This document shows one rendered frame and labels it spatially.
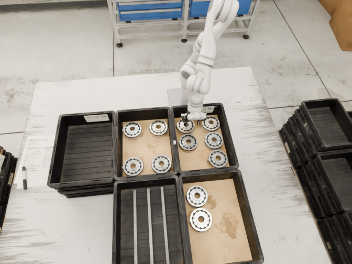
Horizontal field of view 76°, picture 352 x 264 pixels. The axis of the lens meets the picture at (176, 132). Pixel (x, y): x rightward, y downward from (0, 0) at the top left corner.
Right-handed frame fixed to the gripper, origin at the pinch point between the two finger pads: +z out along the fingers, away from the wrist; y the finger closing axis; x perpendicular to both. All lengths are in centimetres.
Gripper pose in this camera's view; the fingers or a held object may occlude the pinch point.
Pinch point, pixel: (192, 123)
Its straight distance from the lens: 127.7
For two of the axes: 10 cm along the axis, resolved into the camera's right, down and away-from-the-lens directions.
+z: -0.2, 5.1, 8.6
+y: -10.0, 0.7, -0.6
